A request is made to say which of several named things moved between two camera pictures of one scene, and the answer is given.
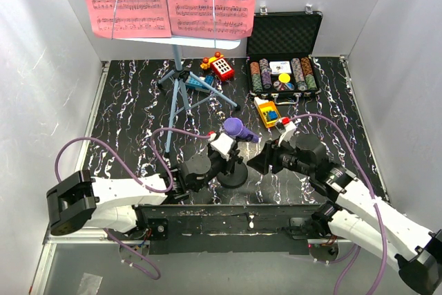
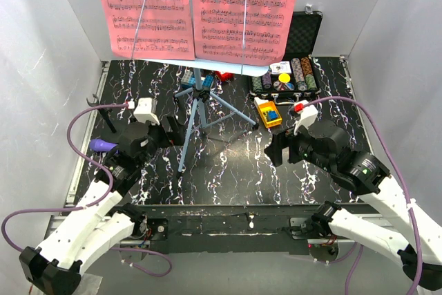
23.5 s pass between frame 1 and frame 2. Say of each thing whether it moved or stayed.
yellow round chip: stayed
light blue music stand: moved
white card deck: stayed
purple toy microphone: moved
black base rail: stayed
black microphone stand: moved
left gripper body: moved
